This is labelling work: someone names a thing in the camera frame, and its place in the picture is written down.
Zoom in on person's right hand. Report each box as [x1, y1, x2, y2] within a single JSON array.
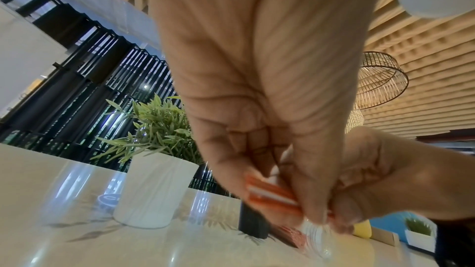
[[328, 126, 431, 235]]

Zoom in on person's left hand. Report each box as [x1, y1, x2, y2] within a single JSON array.
[[145, 0, 383, 226]]

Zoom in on orange white striped packet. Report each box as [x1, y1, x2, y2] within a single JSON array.
[[244, 169, 336, 227]]

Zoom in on person's right forearm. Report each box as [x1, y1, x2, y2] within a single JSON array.
[[416, 142, 475, 222]]

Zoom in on woven pendant lamp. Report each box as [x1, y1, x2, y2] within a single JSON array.
[[344, 102, 365, 134]]

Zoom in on yellow chair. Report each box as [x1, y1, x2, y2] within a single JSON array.
[[352, 220, 373, 239]]

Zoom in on small plant in white pot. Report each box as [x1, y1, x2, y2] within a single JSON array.
[[404, 217, 437, 254]]

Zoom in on clear plastic cup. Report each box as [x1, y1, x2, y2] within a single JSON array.
[[298, 220, 335, 261]]

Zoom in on red packets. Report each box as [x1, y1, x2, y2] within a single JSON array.
[[270, 224, 310, 252]]

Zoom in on black rectangular holder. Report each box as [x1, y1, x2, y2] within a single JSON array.
[[238, 198, 270, 239]]

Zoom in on green plant in white pot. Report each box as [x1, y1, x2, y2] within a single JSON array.
[[90, 93, 205, 229]]

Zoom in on black slatted window screen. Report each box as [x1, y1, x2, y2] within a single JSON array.
[[0, 0, 238, 199]]

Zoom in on round blue table sticker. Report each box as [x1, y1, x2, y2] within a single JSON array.
[[97, 194, 122, 211]]

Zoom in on wire cage pendant lamp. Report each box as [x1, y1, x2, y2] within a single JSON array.
[[354, 51, 410, 111]]

